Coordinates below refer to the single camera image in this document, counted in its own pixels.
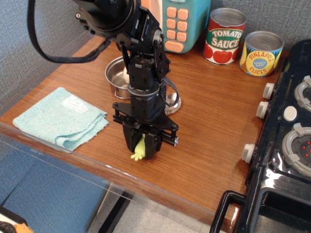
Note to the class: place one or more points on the orange fuzzy object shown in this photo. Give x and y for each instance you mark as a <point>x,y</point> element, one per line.
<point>6,227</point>

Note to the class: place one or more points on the white toy mushroom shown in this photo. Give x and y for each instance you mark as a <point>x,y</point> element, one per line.
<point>125,75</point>

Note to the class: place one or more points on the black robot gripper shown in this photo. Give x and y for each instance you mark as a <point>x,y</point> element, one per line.
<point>140,111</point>

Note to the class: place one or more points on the black toy stove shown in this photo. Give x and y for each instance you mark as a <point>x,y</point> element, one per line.
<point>278,183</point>

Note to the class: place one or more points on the tomato sauce can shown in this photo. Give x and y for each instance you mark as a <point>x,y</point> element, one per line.
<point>224,33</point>

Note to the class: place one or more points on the spoon with yellow-green handle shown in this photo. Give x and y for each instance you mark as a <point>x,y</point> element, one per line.
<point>140,150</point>

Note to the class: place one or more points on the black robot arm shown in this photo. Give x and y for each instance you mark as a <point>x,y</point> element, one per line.
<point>138,35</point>

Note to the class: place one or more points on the light blue folded cloth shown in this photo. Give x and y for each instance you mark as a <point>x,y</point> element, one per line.
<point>62,119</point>

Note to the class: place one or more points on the teal toy microwave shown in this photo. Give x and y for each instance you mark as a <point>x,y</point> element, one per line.
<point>181,21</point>

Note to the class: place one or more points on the pineapple slices can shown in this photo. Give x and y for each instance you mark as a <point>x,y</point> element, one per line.
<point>261,53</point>

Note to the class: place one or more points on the small steel pot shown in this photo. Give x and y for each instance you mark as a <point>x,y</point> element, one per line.
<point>114,75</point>

